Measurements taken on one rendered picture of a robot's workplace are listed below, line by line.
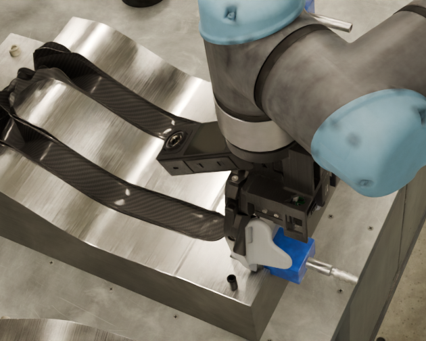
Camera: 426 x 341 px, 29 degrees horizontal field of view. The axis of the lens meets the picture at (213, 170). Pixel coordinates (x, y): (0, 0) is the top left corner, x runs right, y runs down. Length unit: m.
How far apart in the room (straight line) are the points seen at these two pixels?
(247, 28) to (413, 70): 0.11
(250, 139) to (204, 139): 0.11
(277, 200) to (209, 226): 0.20
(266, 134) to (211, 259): 0.26
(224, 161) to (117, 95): 0.31
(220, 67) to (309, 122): 0.09
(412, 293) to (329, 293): 0.92
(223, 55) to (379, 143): 0.14
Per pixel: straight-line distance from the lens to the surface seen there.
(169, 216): 0.93
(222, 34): 0.58
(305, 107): 0.55
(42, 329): 0.88
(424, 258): 1.91
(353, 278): 0.86
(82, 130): 0.99
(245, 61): 0.58
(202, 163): 0.76
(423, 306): 1.85
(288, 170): 0.71
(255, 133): 0.65
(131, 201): 0.95
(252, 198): 0.74
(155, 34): 1.23
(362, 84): 0.54
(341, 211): 1.01
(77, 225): 0.94
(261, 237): 0.80
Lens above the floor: 1.65
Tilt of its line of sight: 53 degrees down
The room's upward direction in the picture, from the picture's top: 12 degrees counter-clockwise
